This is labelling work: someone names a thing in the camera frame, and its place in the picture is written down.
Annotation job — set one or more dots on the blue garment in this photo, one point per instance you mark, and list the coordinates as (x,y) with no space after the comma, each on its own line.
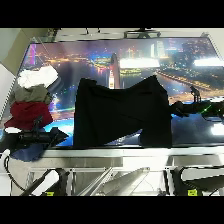
(30,152)

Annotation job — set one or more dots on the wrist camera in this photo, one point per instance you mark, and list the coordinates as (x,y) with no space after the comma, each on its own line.
(36,125)
(196,93)

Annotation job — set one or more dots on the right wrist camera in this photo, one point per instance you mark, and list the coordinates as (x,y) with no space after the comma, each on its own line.
(196,93)

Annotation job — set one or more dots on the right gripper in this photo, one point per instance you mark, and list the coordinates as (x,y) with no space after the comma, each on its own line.
(180,109)

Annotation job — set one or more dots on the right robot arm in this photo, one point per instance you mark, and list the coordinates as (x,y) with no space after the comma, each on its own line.
(213,108)

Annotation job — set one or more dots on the red garment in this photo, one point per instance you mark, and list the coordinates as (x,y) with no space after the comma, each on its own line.
(28,115)

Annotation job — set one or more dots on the silver frame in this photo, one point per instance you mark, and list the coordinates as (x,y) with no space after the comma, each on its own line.
(100,154)

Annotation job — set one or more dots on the grey garment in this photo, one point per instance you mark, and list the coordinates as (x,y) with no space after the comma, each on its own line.
(31,94)

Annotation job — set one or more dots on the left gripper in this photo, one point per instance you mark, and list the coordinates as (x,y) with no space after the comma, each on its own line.
(55,136)

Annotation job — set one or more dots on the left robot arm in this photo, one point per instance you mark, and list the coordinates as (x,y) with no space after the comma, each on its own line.
(20,138)

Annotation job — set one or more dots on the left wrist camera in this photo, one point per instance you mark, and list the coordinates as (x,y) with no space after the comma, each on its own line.
(36,125)

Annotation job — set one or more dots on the white garment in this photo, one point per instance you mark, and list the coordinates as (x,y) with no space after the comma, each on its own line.
(37,76)

